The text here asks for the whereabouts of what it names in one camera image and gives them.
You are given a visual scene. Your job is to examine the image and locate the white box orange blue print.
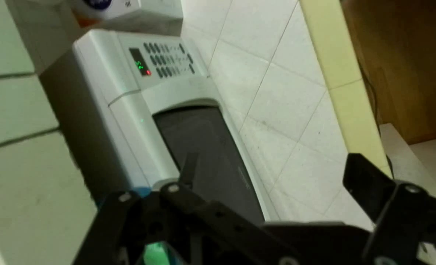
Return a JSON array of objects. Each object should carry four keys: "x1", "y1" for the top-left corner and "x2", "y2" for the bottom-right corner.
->
[{"x1": 70, "y1": 0, "x2": 186, "y2": 36}]

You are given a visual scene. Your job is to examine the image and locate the white flat panel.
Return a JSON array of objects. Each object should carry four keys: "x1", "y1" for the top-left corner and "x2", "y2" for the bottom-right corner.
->
[{"x1": 379, "y1": 122, "x2": 436, "y2": 198}]

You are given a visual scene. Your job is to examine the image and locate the white microwave oven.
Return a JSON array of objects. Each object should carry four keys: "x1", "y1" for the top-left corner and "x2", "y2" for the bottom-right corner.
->
[{"x1": 39, "y1": 27, "x2": 282, "y2": 225}]

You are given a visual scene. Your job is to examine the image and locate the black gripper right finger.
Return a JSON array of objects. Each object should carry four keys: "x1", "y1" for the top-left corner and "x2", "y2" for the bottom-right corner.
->
[{"x1": 342, "y1": 151, "x2": 436, "y2": 265}]

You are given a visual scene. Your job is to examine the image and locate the black power cord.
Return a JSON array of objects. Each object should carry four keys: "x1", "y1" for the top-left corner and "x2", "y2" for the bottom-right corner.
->
[{"x1": 359, "y1": 67, "x2": 395, "y2": 176}]

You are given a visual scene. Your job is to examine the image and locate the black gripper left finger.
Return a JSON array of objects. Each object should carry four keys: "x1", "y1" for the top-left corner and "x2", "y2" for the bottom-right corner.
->
[{"x1": 73, "y1": 151, "x2": 298, "y2": 265}]

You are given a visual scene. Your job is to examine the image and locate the green wrapper in bowl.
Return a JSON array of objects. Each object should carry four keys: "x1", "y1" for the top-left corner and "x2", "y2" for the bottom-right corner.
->
[{"x1": 142, "y1": 241, "x2": 174, "y2": 265}]

